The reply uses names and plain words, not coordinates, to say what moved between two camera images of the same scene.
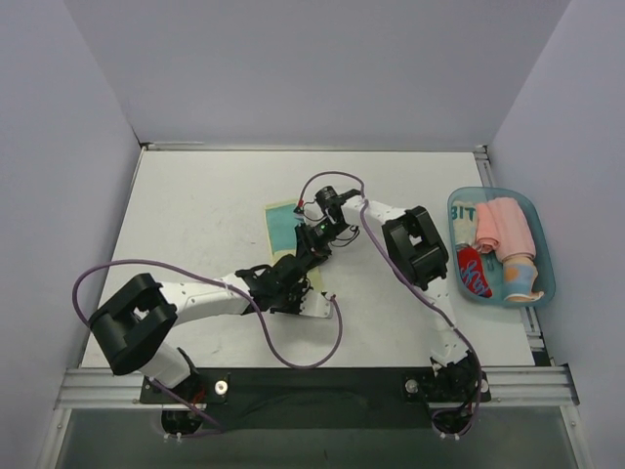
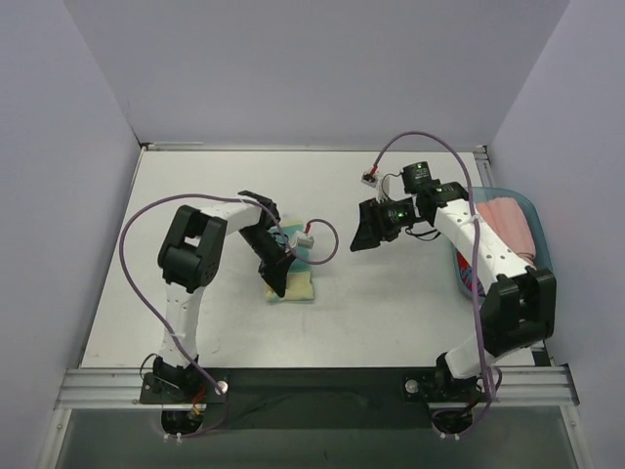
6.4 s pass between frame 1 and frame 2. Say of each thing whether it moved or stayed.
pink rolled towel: stayed
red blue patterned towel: stayed
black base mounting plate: stayed
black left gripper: moved
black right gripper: moved
